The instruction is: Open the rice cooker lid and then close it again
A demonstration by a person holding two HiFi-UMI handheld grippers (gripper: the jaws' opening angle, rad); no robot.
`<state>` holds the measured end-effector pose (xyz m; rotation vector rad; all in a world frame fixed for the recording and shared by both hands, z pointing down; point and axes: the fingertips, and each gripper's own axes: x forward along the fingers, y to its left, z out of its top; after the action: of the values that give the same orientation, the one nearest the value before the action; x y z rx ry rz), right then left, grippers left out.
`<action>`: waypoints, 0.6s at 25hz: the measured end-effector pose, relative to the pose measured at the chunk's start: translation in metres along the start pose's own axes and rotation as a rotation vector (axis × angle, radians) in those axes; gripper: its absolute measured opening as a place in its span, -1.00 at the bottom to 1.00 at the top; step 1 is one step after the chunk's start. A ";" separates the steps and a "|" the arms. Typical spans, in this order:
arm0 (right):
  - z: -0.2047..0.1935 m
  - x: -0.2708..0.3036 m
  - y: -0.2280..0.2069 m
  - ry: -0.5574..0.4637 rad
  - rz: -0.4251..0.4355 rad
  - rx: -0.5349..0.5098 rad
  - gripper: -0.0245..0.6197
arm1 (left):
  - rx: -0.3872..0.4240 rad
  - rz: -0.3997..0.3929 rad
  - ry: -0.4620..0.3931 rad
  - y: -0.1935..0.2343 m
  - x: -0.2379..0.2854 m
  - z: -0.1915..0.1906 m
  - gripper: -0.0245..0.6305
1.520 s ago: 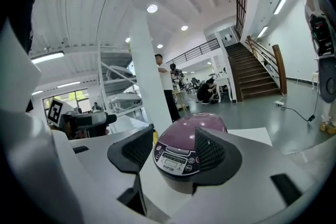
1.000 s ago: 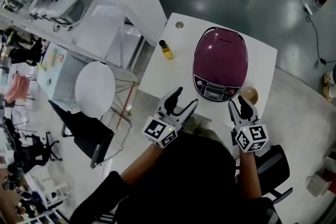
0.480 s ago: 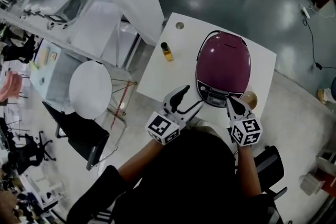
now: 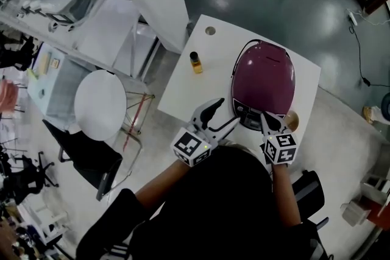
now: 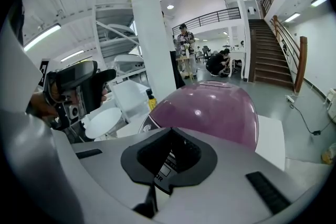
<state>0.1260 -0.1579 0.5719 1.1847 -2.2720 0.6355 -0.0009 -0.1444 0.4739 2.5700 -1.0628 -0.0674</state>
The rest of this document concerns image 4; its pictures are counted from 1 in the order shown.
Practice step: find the purple rice cooker lid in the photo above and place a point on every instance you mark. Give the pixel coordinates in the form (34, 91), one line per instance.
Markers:
(263, 76)

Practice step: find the brown round bowl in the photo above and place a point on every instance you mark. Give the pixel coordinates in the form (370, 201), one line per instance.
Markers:
(293, 120)

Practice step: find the white round stool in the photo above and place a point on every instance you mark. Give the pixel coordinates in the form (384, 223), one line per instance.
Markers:
(100, 105)

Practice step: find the black rice cooker base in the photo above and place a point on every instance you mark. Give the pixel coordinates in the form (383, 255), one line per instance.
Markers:
(247, 118)

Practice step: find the pink cloth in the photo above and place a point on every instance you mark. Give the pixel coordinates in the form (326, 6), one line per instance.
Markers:
(7, 97)

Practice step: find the black folding chair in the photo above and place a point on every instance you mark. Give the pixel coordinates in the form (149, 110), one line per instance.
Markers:
(82, 158)

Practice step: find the white power strip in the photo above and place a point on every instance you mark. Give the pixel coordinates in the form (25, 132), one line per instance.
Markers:
(352, 16)

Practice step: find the black seat armrest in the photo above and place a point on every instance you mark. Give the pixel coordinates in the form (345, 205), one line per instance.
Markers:
(310, 191)

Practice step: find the white side desk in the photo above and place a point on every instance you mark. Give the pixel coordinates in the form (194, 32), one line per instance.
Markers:
(51, 82)

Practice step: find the grey cardboard box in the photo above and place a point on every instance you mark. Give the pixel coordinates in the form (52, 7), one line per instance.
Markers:
(358, 210)

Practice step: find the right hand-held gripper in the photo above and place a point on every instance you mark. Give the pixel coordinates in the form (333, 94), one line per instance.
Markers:
(281, 147)

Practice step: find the person's left forearm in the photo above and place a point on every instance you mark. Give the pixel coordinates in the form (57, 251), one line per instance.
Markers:
(164, 182)

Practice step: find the person's black clothed torso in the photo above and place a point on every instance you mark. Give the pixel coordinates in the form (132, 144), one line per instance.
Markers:
(213, 207)

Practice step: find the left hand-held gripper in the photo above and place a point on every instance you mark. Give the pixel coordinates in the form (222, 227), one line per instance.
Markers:
(195, 143)

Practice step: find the small bottle of yellow liquid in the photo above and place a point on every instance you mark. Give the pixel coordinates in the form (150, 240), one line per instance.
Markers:
(196, 64)

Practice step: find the person's right forearm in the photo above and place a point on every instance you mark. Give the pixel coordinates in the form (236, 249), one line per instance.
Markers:
(285, 191)

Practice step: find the black office chair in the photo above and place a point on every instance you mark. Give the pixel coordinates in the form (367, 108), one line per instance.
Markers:
(27, 173)

